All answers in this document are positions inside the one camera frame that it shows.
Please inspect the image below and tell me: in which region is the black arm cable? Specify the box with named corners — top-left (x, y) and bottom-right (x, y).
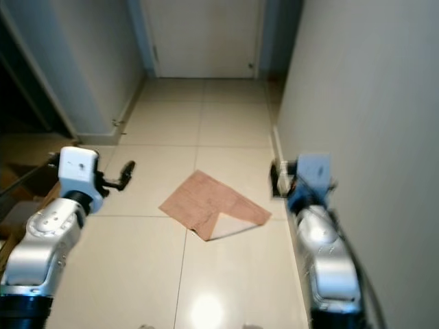
top-left (0, 154), bottom-right (61, 199)
top-left (305, 180), bottom-right (388, 329)

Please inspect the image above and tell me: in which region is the pink folded floor cloth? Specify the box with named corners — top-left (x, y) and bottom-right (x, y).
top-left (158, 170), bottom-right (272, 243)

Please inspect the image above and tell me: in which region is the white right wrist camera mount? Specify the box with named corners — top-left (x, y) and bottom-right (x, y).
top-left (289, 152), bottom-right (334, 206)

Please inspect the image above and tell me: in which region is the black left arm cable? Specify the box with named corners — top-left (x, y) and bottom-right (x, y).
top-left (0, 154), bottom-right (61, 199)

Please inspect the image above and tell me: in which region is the white closed door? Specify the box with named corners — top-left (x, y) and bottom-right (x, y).
top-left (139, 0), bottom-right (265, 79)

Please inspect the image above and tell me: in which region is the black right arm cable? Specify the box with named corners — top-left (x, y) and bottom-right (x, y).
top-left (305, 180), bottom-right (388, 329)

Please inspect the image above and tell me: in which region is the brown cardboard box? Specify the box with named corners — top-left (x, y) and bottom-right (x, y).
top-left (0, 163), bottom-right (62, 275)

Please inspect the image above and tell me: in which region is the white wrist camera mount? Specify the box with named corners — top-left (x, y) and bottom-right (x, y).
top-left (59, 145), bottom-right (99, 197)
top-left (289, 152), bottom-right (334, 206)

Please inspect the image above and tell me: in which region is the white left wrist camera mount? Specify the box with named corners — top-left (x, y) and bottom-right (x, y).
top-left (59, 145), bottom-right (99, 197)

